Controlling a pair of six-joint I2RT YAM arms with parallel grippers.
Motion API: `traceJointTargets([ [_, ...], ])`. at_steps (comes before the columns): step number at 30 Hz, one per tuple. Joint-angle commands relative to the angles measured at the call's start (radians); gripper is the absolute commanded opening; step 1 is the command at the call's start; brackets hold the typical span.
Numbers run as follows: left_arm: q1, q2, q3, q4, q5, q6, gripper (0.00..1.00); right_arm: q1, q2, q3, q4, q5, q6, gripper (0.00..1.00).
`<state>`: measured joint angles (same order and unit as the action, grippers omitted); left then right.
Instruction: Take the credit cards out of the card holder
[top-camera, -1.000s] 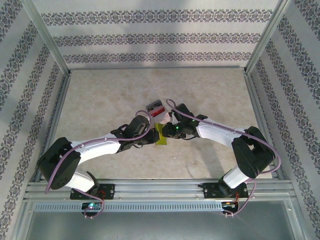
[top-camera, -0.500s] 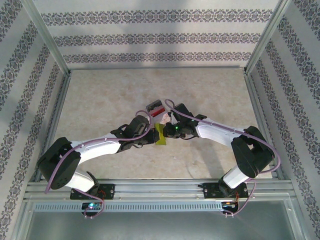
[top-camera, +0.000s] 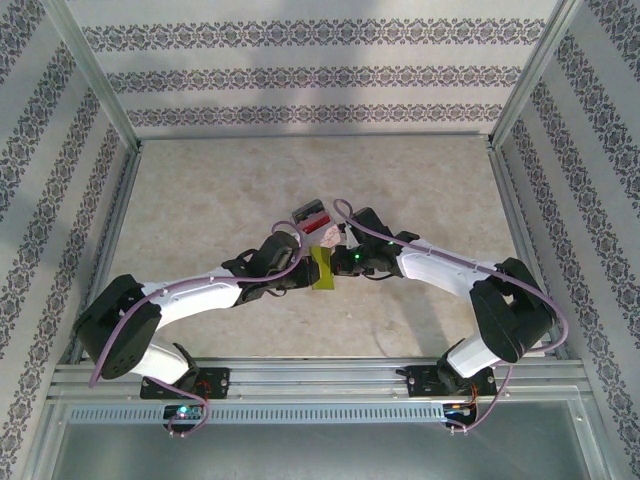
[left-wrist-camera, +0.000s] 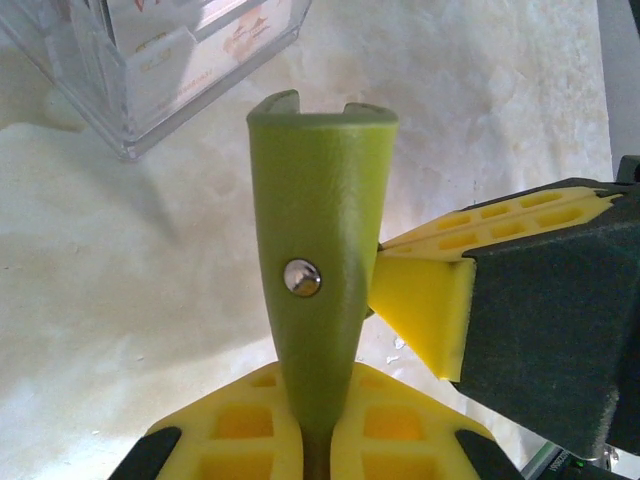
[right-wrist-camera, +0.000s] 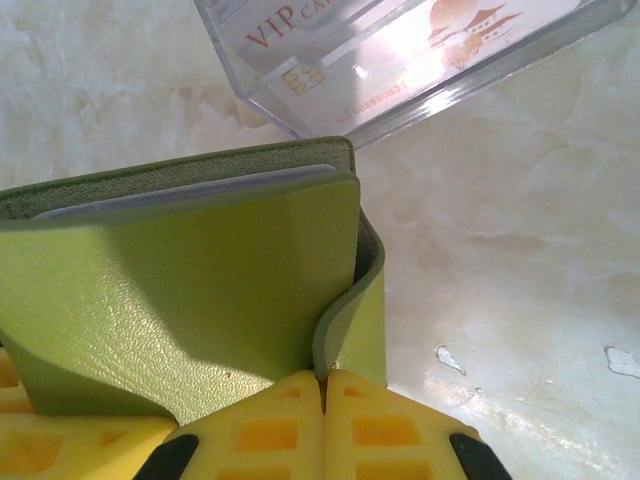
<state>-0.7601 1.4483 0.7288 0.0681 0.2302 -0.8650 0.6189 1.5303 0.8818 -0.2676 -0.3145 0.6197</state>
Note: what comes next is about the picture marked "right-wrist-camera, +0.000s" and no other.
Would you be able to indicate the clear acrylic card box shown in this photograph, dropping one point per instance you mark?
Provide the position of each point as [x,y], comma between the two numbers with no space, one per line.
[525,65]

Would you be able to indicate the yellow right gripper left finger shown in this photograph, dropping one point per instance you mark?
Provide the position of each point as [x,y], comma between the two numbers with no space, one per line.
[260,440]

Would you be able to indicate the clear plastic box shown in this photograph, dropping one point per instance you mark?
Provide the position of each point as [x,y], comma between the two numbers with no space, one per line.
[200,300]

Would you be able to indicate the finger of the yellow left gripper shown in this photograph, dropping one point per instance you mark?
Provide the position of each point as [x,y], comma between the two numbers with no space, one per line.
[80,450]

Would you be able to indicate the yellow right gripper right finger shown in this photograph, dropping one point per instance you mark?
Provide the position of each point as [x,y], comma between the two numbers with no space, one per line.
[390,440]

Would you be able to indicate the white VIP card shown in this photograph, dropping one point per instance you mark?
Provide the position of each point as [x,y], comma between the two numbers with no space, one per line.
[380,75]

